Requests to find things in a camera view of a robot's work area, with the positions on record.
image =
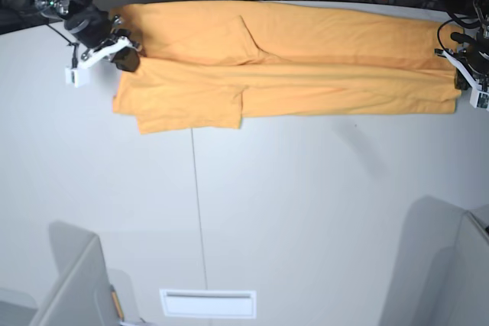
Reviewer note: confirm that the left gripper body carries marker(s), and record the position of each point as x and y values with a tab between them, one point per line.
473	52

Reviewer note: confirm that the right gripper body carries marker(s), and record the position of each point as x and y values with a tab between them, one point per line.
97	29

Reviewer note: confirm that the orange T-shirt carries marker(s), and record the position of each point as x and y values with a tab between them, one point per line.
211	64

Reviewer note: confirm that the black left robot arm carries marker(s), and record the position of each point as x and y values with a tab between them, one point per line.
472	16

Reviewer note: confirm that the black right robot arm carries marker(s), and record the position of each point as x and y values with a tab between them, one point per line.
62	9

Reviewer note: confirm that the grey right partition panel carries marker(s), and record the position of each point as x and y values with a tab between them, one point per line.
440	276

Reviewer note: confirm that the grey partition panel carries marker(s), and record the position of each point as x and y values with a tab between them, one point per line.
82	293
440	276

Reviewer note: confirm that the orange pencil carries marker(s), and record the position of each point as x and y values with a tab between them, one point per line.
117	305

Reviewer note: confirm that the grey left partition panel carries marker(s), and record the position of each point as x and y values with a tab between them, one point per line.
82	293

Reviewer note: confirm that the white table label plate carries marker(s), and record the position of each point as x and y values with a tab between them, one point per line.
211	304

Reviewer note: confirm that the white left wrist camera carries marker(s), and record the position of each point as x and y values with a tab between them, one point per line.
479	99

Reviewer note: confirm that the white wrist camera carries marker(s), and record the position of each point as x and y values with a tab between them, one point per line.
479	99
77	77

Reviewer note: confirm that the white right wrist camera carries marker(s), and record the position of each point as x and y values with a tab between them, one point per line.
77	77

